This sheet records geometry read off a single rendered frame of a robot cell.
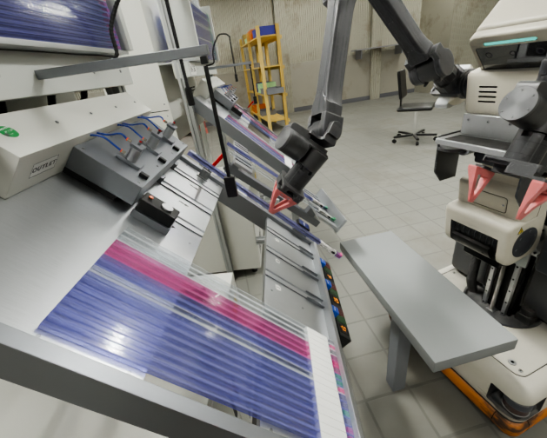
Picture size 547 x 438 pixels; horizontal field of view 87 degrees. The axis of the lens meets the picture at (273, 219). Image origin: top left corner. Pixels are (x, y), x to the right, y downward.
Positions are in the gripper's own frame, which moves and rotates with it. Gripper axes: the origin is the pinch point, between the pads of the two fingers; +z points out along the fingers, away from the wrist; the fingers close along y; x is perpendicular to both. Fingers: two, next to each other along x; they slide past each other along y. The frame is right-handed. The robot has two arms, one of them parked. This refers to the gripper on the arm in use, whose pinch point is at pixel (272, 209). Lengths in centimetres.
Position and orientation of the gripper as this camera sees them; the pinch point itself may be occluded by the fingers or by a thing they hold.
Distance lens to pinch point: 77.3
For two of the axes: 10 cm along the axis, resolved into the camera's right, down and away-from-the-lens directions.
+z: -5.8, 7.1, 3.9
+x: 8.1, 5.1, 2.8
